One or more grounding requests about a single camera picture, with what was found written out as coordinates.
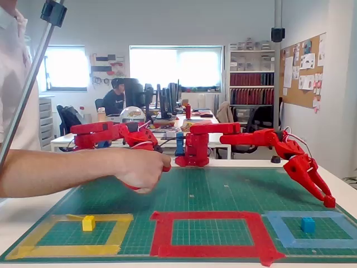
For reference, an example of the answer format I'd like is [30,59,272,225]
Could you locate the blue tape square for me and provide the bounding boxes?
[262,210,357,249]

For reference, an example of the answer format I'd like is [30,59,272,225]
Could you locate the green plant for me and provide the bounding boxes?
[342,167,357,190]

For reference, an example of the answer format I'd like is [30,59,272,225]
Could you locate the vertical aluminium pole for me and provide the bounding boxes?
[273,0,283,132]

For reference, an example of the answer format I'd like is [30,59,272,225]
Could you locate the white leader arm cable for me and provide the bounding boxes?
[131,121,154,149]

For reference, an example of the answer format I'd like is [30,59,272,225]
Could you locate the black computer monitor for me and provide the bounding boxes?
[167,79,181,115]
[144,83,155,123]
[160,87,173,119]

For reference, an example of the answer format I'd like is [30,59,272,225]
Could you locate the small bright window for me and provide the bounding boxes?
[44,46,88,92]

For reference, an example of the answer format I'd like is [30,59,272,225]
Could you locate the black pole clamp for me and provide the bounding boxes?
[271,27,286,43]
[40,0,67,28]

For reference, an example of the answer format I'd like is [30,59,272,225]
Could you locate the person's right hand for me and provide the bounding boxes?
[113,148,172,195]

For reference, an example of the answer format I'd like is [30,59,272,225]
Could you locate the person's right forearm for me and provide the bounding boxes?
[0,147,118,199]

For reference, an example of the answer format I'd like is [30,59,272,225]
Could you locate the yellow tape square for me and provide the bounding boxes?
[5,213,134,260]

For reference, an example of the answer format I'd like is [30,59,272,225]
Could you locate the white drawer cabinet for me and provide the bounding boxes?
[38,96,54,151]

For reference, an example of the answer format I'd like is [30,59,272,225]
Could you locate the black office chair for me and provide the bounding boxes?
[228,105,274,154]

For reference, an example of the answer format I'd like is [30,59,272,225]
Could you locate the cork pin board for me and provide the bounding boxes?
[279,32,327,109]

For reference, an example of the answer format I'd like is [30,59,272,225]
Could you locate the white motorcycle helmet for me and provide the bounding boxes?
[119,106,146,124]

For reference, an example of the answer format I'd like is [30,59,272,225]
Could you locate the person in white shirt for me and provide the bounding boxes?
[0,0,41,151]

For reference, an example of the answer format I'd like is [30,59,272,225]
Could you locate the green cutting mat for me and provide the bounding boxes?
[0,166,357,264]

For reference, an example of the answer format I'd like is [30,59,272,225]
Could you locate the red tape square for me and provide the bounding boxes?
[149,210,287,267]

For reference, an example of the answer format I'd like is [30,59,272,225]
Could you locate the wall tool board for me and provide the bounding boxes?
[89,52,126,86]

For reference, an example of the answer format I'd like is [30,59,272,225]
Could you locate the seated person in dark sweater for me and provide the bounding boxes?
[103,78,126,117]

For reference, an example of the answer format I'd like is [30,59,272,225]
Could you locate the white office desk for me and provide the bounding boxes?
[51,113,232,160]

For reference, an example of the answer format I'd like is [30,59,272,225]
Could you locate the white robot arm cable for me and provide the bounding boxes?
[281,127,313,157]

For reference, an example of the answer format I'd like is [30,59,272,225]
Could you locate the wide bright window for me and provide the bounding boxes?
[129,45,224,92]

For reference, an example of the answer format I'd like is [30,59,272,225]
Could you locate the yellow toy brick cube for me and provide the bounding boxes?
[82,215,97,232]

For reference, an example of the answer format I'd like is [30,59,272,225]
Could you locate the red leader arm with handle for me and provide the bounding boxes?
[71,121,172,192]

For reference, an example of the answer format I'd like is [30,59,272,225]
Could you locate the black backpack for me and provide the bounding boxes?
[57,104,81,135]

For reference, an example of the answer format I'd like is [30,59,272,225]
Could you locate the operator in white shirt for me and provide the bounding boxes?
[0,0,67,173]

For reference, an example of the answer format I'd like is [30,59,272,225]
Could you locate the black high-back chair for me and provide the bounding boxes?
[122,78,146,108]

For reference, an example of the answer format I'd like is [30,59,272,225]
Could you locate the beige jacket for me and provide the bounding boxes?
[216,101,238,125]

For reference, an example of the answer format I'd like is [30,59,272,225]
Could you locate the blue toy brick cube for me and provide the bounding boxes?
[300,217,315,233]

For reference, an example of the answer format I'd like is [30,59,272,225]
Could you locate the white shelf with red binders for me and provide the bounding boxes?
[227,42,276,107]

